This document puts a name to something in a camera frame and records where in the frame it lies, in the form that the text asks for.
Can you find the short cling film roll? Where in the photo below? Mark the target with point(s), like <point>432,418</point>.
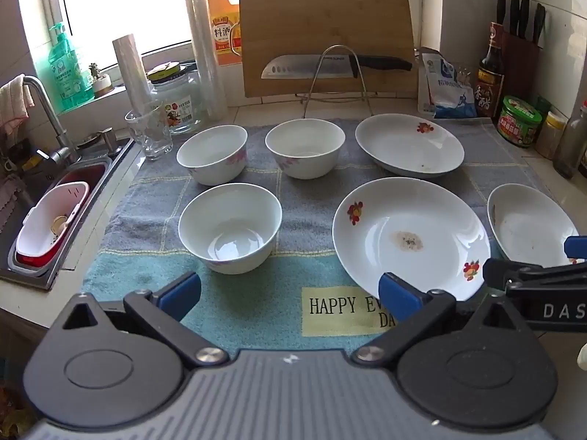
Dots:
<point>130,68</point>

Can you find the glass jar black lid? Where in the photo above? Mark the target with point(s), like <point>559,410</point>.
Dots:
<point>181,96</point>

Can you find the clear drinking glass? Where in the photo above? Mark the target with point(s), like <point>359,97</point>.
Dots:
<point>151,140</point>

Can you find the yellow lid spice jar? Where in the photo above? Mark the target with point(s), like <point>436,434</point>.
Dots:
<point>549,135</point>

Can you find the white floral bowl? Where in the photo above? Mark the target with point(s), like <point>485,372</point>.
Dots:
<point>211,151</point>
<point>229,229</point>
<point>305,146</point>

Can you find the dark red knife block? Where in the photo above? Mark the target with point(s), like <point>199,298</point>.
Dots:
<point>520,73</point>

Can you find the tall cling film roll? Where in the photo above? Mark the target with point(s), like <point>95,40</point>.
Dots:
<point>204,55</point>

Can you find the metal sink knob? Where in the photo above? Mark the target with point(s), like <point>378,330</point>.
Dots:
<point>109,140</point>

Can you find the red basin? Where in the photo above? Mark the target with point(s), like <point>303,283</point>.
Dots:
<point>87,176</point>

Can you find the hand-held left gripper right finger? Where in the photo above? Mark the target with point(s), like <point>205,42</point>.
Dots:
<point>399,298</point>

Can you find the green dish soap bottle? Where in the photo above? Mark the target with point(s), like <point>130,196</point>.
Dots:
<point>66,73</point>

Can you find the steel sink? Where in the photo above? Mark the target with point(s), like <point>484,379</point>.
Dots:
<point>105,165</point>

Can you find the person's right hand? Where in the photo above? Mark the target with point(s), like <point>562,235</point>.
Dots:
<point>583,357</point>

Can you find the pink cloth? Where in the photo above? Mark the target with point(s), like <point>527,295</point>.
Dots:
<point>13,101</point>

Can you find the wooden cutting board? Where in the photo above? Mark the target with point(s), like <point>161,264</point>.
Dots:
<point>321,18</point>

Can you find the dark vinegar bottle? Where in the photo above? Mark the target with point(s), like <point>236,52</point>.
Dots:
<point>490,82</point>

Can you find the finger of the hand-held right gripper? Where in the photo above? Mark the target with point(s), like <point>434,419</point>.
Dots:
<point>577,247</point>
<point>497,275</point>

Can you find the green lid spice jar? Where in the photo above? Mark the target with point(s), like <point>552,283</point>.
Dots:
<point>545,106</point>

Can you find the white blue salt bag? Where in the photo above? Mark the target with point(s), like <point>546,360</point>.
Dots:
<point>447,96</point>

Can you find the binder clip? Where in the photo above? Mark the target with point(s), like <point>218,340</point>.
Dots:
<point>462,75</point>

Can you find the small potted plant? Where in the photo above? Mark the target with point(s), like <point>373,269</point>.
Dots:
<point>102,82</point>

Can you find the orange cooking wine bottle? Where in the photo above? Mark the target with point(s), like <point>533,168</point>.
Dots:
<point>220,23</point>

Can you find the green lid sauce jar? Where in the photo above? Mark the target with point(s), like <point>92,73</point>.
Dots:
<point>520,123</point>

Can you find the grey teal checked towel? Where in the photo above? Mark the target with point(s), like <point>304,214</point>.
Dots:
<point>302,220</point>

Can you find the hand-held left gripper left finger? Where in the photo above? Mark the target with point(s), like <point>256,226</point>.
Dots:
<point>181,295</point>

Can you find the white floral plate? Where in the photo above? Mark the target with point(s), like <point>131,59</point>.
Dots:
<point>403,146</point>
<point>527,224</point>
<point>412,220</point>

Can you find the clear glass bottle red cap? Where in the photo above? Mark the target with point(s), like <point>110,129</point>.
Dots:
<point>571,146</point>

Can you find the window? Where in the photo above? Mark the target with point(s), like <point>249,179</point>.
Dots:
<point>114,0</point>

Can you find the metal faucet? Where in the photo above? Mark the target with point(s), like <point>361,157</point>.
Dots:
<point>48,110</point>

